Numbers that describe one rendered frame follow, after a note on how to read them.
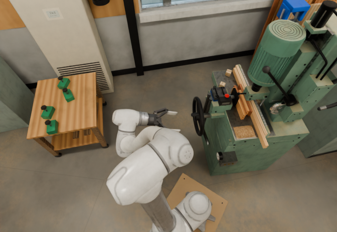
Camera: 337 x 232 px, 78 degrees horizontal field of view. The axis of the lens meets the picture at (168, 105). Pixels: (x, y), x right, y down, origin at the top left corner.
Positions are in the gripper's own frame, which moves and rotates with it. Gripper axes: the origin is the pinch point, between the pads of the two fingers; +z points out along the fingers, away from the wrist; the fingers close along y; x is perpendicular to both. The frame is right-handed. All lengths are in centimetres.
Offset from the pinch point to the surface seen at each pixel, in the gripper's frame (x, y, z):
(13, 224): 136, -35, -107
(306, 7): -65, 80, 101
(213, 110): -10.7, 5.3, 23.7
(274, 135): -14, -13, 66
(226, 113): -12.4, 2.4, 32.7
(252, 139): -14.7, -17.6, 44.1
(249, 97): -29.2, 4.6, 39.5
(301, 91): -51, -6, 54
